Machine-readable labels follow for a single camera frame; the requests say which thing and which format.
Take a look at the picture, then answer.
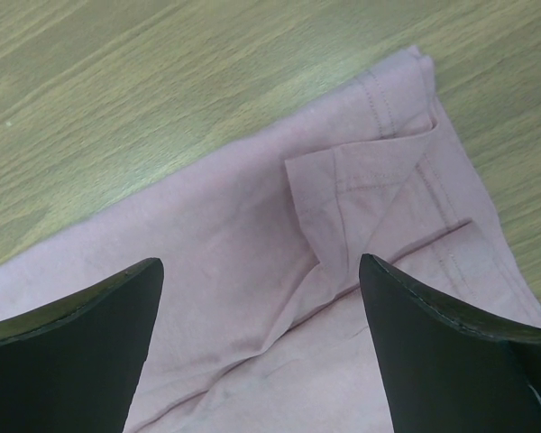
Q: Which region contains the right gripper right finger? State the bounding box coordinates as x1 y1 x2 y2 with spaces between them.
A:
359 254 541 432

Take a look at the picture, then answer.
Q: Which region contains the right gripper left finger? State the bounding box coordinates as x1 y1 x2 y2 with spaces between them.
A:
0 258 163 432

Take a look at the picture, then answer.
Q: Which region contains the dusty pink t shirt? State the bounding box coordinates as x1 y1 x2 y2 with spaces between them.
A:
0 47 541 432

